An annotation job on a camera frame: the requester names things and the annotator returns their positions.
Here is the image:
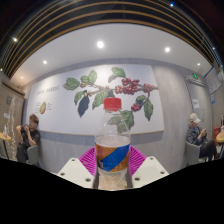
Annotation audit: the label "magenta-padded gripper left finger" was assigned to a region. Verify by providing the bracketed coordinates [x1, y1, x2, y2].
[57, 146, 99, 190]

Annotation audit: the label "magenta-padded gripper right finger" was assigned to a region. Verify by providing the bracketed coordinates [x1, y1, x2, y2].
[126, 145, 170, 190]

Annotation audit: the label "clear red-capped drink bottle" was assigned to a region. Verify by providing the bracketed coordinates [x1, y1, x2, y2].
[94, 97, 132, 191]

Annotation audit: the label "grey chair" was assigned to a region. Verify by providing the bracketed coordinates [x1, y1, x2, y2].
[26, 144, 41, 166]
[184, 141, 203, 167]

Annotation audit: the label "person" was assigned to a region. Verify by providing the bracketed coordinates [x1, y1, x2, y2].
[15, 113, 42, 164]
[185, 113, 218, 162]

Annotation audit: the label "round wooden side table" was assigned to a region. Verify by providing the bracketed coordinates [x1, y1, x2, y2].
[0, 132, 12, 160]

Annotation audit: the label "round ceiling spotlights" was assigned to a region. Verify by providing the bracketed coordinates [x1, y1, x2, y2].
[12, 36, 205, 68]

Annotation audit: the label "coffee plant wall mural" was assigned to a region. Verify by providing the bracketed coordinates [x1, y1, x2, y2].
[25, 63, 165, 136]

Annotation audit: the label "wall notice board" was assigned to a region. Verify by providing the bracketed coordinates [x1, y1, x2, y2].
[204, 66, 224, 95]

